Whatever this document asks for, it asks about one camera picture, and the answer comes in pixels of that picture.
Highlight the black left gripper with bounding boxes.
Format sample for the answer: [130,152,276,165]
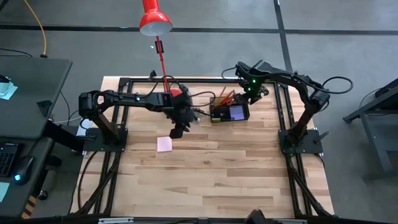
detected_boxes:
[166,91,197,140]

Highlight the red-handled scissors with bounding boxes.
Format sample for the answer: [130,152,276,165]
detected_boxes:
[222,92,237,106]

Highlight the purple sticky note pad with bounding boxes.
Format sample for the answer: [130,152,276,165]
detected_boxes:
[229,105,246,121]

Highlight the black mesh desk organizer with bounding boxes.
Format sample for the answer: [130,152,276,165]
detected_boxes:
[210,93,251,123]

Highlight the pink sticky note pad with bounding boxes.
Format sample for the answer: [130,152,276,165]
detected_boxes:
[156,136,174,153]

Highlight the red desk lamp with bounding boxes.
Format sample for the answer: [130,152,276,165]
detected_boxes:
[139,0,184,99]

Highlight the white power strip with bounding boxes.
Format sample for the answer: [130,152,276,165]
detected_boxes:
[76,119,94,137]

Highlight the dark metal cart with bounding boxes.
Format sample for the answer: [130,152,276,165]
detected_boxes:
[343,77,398,181]

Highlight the black rounded object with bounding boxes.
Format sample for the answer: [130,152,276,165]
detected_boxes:
[247,208,274,224]

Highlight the black corner clamp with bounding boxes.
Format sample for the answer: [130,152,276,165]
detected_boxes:
[36,99,53,118]

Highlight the grey side table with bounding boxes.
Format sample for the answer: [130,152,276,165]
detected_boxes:
[0,57,74,139]

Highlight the black computer mouse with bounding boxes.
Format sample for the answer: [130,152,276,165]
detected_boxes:
[12,155,34,186]

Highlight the teal paper sheet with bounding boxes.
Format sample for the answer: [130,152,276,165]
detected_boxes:
[0,81,19,100]
[0,182,11,203]

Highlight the yellow black hazard tape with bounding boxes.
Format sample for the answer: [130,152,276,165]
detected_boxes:
[21,195,37,220]

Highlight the black computer keyboard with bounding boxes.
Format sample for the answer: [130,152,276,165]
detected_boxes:
[0,142,20,178]

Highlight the dark computer desk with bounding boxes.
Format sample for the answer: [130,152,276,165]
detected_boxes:
[0,136,53,218]

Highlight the black lamp power cable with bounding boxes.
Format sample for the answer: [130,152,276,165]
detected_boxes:
[186,90,215,122]

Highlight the black aluminium table frame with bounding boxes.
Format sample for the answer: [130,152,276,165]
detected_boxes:
[70,67,335,218]

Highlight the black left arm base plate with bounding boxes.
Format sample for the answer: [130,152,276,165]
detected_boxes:
[83,127,129,152]

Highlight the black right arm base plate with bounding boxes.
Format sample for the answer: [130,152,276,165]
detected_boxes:
[279,129,330,154]

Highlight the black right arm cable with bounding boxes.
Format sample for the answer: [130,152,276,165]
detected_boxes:
[322,76,354,95]

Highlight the silver metal bracket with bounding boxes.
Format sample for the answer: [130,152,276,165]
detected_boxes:
[98,217,134,224]
[273,218,308,224]

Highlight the yellow cable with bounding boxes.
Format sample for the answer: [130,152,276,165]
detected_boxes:
[24,0,48,58]

